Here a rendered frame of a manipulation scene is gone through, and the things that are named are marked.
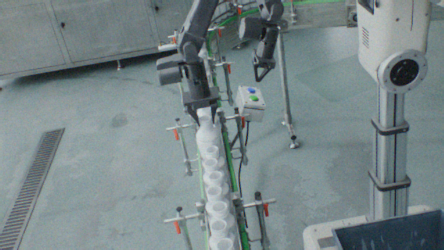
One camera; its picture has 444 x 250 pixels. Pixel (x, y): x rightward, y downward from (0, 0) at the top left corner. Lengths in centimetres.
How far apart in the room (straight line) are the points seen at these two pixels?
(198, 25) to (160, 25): 352
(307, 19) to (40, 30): 282
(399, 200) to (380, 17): 79
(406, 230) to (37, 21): 406
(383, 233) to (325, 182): 157
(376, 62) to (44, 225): 233
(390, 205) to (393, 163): 20
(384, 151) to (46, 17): 371
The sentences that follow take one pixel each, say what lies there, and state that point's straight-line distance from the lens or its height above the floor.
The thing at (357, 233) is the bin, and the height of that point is 92.
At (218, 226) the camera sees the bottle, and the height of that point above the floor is 115.
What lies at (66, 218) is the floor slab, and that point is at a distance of 320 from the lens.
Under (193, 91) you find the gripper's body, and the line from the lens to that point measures 126.
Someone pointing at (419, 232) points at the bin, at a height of 88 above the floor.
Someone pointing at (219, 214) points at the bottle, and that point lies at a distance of 113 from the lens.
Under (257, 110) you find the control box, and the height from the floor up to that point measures 108.
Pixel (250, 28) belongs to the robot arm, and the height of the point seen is 138.
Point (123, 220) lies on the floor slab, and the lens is 300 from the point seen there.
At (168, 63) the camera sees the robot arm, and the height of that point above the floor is 143.
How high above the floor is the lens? 192
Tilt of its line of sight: 28 degrees down
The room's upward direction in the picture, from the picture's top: 9 degrees counter-clockwise
